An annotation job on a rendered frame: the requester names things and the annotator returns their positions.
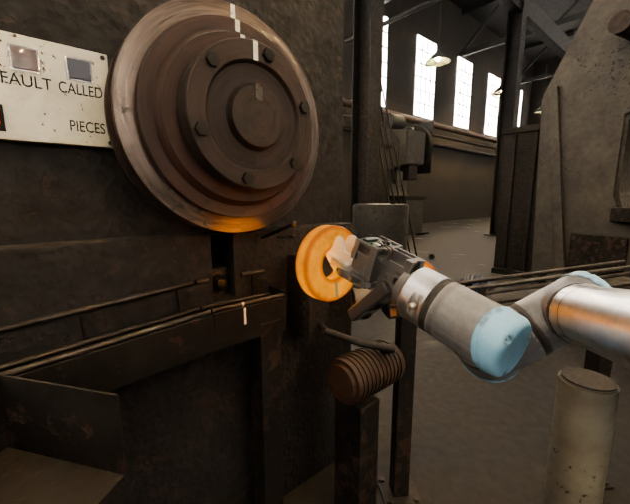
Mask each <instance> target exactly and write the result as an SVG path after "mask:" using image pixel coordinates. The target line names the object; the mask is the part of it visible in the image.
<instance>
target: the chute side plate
mask: <svg viewBox="0 0 630 504"><path fill-rule="evenodd" d="M243 308H246V324H245V325H244V309H243ZM213 319H214V323H213ZM278 319H280V331H281V330H284V329H285V298H284V297H283V298H278V299H274V300H270V301H266V302H261V303H257V304H253V305H249V306H244V307H240V308H236V309H231V310H227V311H223V312H219V313H214V314H213V315H212V314H211V315H208V316H204V317H201V318H198V319H195V320H192V321H188V322H185V323H182V324H179V325H176V326H173V327H169V328H166V329H163V330H160V331H157V332H154V333H150V334H147V335H144V336H141V337H138V338H134V339H131V340H128V341H125V342H122V343H119V344H115V345H112V346H109V347H106V348H103V349H99V350H96V351H93V352H90V353H87V354H84V355H80V356H77V357H74V358H71V359H68V360H65V361H61V362H58V363H55V364H52V365H49V366H45V367H42V368H39V369H36V370H33V371H30V372H26V373H23V374H20V375H17V376H16V377H22V378H27V379H33V380H39V381H45V382H51V383H57V384H62V385H68V386H74V387H80V388H86V389H91V390H97V391H103V392H110V391H113V390H116V389H118V388H121V387H123V386H126V385H129V384H131V383H134V382H136V381H139V380H141V379H144V378H147V377H149V376H152V375H154V374H157V373H159V372H162V371H165V370H167V369H170V368H172V367H175V366H177V365H180V364H183V363H185V362H188V361H190V360H193V359H195V358H198V357H201V356H203V355H206V354H208V353H211V352H213V351H216V350H219V349H222V348H226V347H229V346H232V345H235V344H238V343H242V342H245V341H248V340H251V339H255V338H258V337H260V325H261V324H264V323H268V322H271V321H275V320H278Z"/></svg>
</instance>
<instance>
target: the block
mask: <svg viewBox="0 0 630 504"><path fill-rule="evenodd" d="M296 256H297V253H292V254H290V255H289V313H290V330H291V332H293V333H295V334H297V335H299V336H301V337H303V338H305V339H307V340H313V339H316V338H319V337H322V336H324V335H325V334H323V333H322V332H321V331H320V330H319V329H318V327H317V326H318V324H319V323H320V322H322V323H323V324H324V325H325V326H326V327H327V328H329V302H327V301H322V300H319V299H316V298H313V297H311V296H309V295H308V294H306V293H305V292H304V291H303V289H302V288H301V286H300V284H299V282H298V279H297V276H296ZM322 267H323V272H324V275H325V276H326V277H327V276H329V261H328V259H327V257H326V255H325V257H324V259H323V265H322Z"/></svg>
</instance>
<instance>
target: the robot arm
mask: <svg viewBox="0 0 630 504"><path fill-rule="evenodd" d="M391 243H392V244H394V245H392V244H391ZM402 248H403V246H402V245H400V244H398V243H396V242H394V241H392V240H390V239H388V238H385V237H383V236H380V238H378V237H366V238H362V239H358V238H357V237H356V236H355V235H350V236H349V237H348V238H347V240H346V242H344V238H343V237H342V236H337V237H336V239H335V241H334V244H333V246H332V248H331V249H330V250H329V251H328V252H327V253H326V257H327V259H328V261H329V263H330V266H331V267H332V269H333V270H334V271H335V272H336V273H337V274H338V275H339V276H341V277H342V278H344V279H346V280H348V281H349V282H351V283H353V284H354V285H356V286H358V287H360V288H363V289H368V290H370V289H371V291H370V292H369V293H368V294H367V295H365V296H364V297H363V298H362V299H361V300H359V301H358V302H357V303H356V304H355V305H353V306H352V307H351V308H350V309H349V310H348V314H349V316H350V318H351V320H352V321H357V320H360V319H361V320H365V319H368V318H370V317H371V316H372V314H374V313H375V312H376V311H378V310H379V309H380V308H382V307H383V306H384V305H386V304H387V303H388V302H390V301H391V300H392V303H393V304H394V305H395V306H397V311H398V313H399V315H401V316H402V317H404V318H405V319H407V320H408V321H410V322H411V323H413V324H414V325H416V326H417V327H419V328H420V329H422V330H423V331H425V332H426V333H428V334H429V335H431V336H432V337H434V338H435V339H437V340H438V341H440V342H441V343H443V344H444V345H446V346H447V347H449V348H450V349H452V350H453V351H454V352H455V353H456V354H457V355H458V357H459V358H460V359H461V361H462V363H463V365H464V367H465V368H466V369H467V370H468V371H469V372H470V373H471V374H472V375H474V376H475V377H477V378H479V379H482V380H484V381H487V382H492V383H499V382H504V381H507V380H509V379H511V378H513V377H514V376H515V375H516V374H517V373H518V372H519V370H520V368H522V367H524V366H526V365H529V364H531V363H533V362H535V361H537V360H539V359H541V358H543V357H545V356H547V355H549V354H551V353H553V352H555V351H557V350H559V349H561V348H563V347H565V346H568V345H570V344H573V345H576V346H579V347H583V348H585V349H587V350H589V351H591V352H594V353H596V354H598V355H600V356H602V357H604V358H606V359H608V360H611V361H613V362H615V363H617V364H619V365H621V366H623V367H625V368H628V369H630V289H620V288H612V287H611V286H610V285H609V284H608V283H606V282H605V281H604V280H602V279H601V278H600V277H598V276H596V275H594V274H591V273H589V272H586V271H575V272H572V273H570V274H566V275H563V276H561V277H560V278H558V279H557V280H556V281H555V282H553V283H551V284H549V285H547V286H545V287H544V288H542V289H540V290H538V291H536V292H534V293H532V294H530V295H529V296H527V297H525V298H523V299H521V300H519V301H517V302H515V303H514V304H512V305H510V306H508V307H506V306H502V305H501V304H499V303H497V302H495V301H493V300H491V299H489V298H487V297H485V296H483V295H481V294H479V293H477V292H475V291H473V290H471V289H469V288H467V287H465V286H463V285H461V284H459V283H457V282H455V281H453V280H451V279H450V278H448V277H446V276H444V275H442V274H440V273H438V272H436V271H434V270H432V269H430V268H427V267H424V264H425V260H423V259H421V258H419V257H417V256H415V255H413V254H411V253H409V252H407V251H405V250H403V249H402ZM423 267H424V268H423Z"/></svg>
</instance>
